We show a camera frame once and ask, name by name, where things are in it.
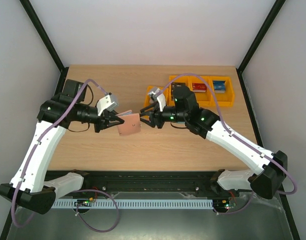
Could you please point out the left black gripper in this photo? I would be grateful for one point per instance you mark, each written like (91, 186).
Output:
(103, 123)

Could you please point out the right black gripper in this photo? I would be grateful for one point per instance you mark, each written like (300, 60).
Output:
(155, 117)

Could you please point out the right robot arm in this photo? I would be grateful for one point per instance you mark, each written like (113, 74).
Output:
(266, 169)

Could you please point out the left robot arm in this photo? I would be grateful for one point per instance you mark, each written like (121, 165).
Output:
(27, 188)

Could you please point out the yellow bin with beige cards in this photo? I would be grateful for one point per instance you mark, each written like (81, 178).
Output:
(148, 101)

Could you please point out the yellow bin with black cards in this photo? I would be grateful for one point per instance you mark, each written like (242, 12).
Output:
(182, 81)

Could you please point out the red card stack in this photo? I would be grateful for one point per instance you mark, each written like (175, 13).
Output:
(199, 87)

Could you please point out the blue card stack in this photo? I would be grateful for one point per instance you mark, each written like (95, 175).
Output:
(219, 86)

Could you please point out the yellow bin with blue cards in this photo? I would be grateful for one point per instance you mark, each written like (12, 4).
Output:
(224, 99)

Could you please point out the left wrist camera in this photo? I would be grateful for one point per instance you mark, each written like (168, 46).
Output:
(108, 102)

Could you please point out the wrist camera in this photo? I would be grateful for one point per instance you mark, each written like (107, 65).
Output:
(108, 102)
(156, 95)

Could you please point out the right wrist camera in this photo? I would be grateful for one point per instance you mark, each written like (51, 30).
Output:
(156, 95)

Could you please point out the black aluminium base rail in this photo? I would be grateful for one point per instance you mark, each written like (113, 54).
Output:
(200, 183)

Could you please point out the white slotted cable duct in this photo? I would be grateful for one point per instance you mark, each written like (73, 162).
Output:
(147, 204)

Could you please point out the left black frame post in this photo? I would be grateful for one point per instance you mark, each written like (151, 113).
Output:
(31, 13)

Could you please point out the black frame post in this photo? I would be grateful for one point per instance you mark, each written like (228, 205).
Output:
(31, 13)
(273, 13)

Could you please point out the right black frame post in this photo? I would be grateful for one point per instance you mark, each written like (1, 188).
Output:
(273, 13)

